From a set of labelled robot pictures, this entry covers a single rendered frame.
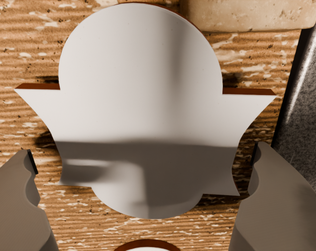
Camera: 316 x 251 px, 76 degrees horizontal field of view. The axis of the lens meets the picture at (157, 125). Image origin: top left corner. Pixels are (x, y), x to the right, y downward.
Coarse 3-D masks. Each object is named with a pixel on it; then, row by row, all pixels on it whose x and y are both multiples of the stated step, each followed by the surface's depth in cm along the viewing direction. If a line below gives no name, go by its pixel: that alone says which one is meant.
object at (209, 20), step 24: (192, 0) 8; (216, 0) 8; (240, 0) 8; (264, 0) 8; (288, 0) 8; (312, 0) 8; (216, 24) 9; (240, 24) 9; (264, 24) 9; (288, 24) 9; (312, 24) 9
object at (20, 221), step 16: (16, 160) 10; (32, 160) 11; (0, 176) 9; (16, 176) 9; (32, 176) 11; (0, 192) 8; (16, 192) 8; (32, 192) 9; (0, 208) 7; (16, 208) 7; (32, 208) 7; (0, 224) 7; (16, 224) 7; (32, 224) 7; (48, 224) 7; (0, 240) 6; (16, 240) 6; (32, 240) 6; (48, 240) 6
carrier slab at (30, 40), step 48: (0, 0) 10; (48, 0) 10; (96, 0) 10; (144, 0) 10; (0, 48) 11; (48, 48) 11; (240, 48) 12; (288, 48) 12; (0, 96) 12; (0, 144) 13; (48, 144) 14; (240, 144) 14; (48, 192) 15; (240, 192) 16; (96, 240) 18; (192, 240) 19
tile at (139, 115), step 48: (96, 48) 8; (144, 48) 8; (192, 48) 8; (48, 96) 10; (96, 96) 10; (144, 96) 10; (192, 96) 9; (240, 96) 9; (96, 144) 12; (144, 144) 11; (192, 144) 11; (96, 192) 14; (144, 192) 14; (192, 192) 13
